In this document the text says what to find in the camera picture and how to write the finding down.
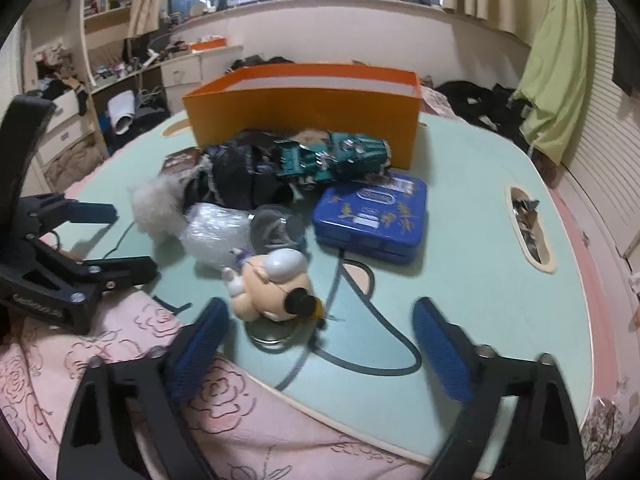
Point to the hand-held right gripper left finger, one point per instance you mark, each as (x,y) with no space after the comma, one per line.
(200,350)

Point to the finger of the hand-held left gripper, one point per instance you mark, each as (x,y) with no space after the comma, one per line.
(90,212)
(130,267)

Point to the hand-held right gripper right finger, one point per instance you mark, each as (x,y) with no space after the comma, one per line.
(445,355)

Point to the mouse plush toy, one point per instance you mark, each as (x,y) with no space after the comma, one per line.
(270,285)

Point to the blue square tin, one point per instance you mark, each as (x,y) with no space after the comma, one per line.
(370,220)

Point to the green toy truck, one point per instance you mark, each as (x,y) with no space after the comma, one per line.
(345,152)

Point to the orange cardboard box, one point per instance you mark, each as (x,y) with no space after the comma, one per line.
(300,110)

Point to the white fluffy pompom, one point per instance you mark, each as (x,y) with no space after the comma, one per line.
(155,207)

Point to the round clear lid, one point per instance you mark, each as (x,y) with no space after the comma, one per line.
(270,342)

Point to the clear plastic bag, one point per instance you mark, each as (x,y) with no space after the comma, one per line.
(210,235)

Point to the small brown carton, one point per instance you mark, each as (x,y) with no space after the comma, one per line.
(177,160)

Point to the white rolled object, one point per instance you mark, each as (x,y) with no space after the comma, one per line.
(122,110)

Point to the pink floral blanket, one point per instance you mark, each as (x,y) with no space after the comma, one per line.
(50,385)

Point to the black plastic bag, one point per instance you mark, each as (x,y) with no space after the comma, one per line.
(235,175)

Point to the clear plastic cup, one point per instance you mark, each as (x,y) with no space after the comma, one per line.
(277,227)

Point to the crumpled wrappers in slot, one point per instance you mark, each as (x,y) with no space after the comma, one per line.
(527,225)

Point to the white desk with drawers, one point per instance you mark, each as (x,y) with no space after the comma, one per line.
(185,72)

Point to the floral bedsheet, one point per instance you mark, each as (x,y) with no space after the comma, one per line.
(605,435)

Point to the small orange box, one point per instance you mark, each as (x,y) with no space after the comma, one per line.
(207,45)

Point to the pile of black clothes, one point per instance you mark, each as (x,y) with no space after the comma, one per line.
(475,102)

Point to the white louvered door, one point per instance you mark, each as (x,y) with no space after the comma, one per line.
(610,160)

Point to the light green hanging cloth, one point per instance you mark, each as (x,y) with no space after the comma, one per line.
(555,70)

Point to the dark hanging cloth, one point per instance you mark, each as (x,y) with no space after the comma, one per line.
(627,55)

